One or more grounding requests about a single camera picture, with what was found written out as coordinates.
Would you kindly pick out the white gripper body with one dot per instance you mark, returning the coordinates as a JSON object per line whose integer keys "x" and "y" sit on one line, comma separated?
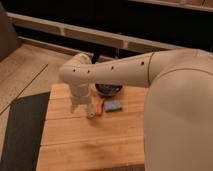
{"x": 80, "y": 94}

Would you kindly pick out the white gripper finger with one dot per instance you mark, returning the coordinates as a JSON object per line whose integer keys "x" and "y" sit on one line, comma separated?
{"x": 72, "y": 108}
{"x": 91, "y": 112}

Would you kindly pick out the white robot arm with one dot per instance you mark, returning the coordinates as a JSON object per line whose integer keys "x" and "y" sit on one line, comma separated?
{"x": 178, "y": 109}

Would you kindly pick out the orange bottle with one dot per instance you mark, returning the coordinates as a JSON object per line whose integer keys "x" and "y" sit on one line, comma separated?
{"x": 99, "y": 107}

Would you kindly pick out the blue sponge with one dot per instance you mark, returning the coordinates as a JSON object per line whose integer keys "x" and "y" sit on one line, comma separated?
{"x": 113, "y": 105}

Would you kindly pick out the dark bowl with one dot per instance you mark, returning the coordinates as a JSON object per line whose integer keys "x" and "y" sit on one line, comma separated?
{"x": 108, "y": 90}

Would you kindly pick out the black floor mat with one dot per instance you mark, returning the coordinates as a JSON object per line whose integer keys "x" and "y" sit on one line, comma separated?
{"x": 23, "y": 133}

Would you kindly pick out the grey couch corner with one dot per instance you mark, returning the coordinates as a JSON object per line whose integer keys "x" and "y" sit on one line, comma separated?
{"x": 9, "y": 40}

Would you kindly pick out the white shelf frame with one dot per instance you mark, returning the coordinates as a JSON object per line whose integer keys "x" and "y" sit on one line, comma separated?
{"x": 90, "y": 35}

